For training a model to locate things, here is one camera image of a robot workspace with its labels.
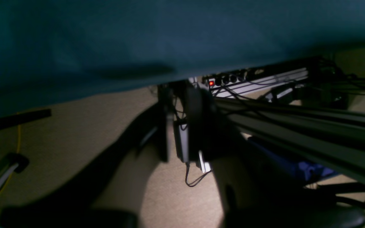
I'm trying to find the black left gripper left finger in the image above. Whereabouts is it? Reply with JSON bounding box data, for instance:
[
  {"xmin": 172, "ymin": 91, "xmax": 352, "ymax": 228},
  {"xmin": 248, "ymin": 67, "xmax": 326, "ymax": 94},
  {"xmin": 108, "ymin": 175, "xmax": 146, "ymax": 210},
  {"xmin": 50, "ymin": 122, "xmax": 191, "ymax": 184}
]
[{"xmin": 0, "ymin": 86, "xmax": 170, "ymax": 228}]

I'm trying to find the white power strip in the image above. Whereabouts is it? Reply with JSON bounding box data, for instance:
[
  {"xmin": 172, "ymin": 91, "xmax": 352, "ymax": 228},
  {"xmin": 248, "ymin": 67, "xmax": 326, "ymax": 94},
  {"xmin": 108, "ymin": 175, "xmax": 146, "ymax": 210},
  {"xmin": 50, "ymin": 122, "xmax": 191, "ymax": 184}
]
[{"xmin": 203, "ymin": 67, "xmax": 309, "ymax": 98}]

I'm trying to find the teal table cloth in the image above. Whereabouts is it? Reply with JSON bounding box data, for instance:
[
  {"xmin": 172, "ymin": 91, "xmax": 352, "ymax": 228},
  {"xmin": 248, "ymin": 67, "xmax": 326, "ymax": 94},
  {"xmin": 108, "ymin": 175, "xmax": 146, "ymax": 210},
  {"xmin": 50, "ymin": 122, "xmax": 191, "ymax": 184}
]
[{"xmin": 0, "ymin": 0, "xmax": 365, "ymax": 117}]

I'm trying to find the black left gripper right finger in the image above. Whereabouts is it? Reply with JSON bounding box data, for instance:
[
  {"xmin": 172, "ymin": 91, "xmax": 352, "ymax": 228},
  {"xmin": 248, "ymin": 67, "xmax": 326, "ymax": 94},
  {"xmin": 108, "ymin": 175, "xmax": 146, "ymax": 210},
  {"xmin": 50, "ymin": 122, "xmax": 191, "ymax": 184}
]
[{"xmin": 182, "ymin": 86, "xmax": 365, "ymax": 228}]

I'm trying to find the aluminium table frame rail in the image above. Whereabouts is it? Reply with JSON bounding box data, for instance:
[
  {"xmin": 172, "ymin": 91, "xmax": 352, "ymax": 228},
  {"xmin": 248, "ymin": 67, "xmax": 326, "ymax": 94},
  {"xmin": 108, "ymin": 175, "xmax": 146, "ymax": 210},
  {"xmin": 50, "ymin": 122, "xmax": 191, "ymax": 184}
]
[{"xmin": 215, "ymin": 97, "xmax": 365, "ymax": 184}]

